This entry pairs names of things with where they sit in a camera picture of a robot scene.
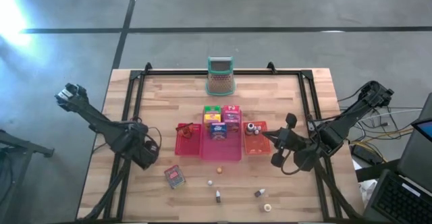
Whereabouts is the white cable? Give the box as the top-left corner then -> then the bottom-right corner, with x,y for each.
384,107 -> 423,117

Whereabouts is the purple Raisin Bran cereal box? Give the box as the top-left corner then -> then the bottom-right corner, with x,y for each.
222,113 -> 242,132

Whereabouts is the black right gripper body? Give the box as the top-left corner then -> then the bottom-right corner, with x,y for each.
271,113 -> 320,172

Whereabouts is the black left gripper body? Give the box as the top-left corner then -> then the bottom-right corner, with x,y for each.
130,136 -> 160,170

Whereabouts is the blue cereal box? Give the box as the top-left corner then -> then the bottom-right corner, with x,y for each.
209,121 -> 228,141

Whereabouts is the pink translucent plastic bin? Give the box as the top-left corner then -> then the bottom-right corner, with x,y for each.
200,109 -> 244,163

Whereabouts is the grey laptop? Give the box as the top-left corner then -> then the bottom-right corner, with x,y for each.
362,92 -> 432,224

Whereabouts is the crumpled white plastic bag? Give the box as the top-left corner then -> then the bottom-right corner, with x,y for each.
357,179 -> 379,208

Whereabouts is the teal mesh basket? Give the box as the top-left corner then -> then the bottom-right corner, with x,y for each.
205,56 -> 236,97

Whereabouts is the red plastic basket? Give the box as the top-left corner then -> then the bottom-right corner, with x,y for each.
174,123 -> 203,157

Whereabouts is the black metal stand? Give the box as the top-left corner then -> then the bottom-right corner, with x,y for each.
0,128 -> 55,218

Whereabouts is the black metal table frame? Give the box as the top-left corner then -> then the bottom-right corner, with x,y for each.
76,61 -> 364,223

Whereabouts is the cereal box with pink label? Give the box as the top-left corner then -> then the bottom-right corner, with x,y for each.
163,165 -> 187,190

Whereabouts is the blue lit screen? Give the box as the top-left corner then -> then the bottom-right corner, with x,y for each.
410,117 -> 432,143

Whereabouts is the yellow Corn Pops cereal box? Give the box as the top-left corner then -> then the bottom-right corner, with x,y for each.
203,113 -> 222,125

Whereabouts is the orange plastic basket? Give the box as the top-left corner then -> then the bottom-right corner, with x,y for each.
242,121 -> 273,157

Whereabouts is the black power brick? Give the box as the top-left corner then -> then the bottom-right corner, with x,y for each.
350,143 -> 383,166

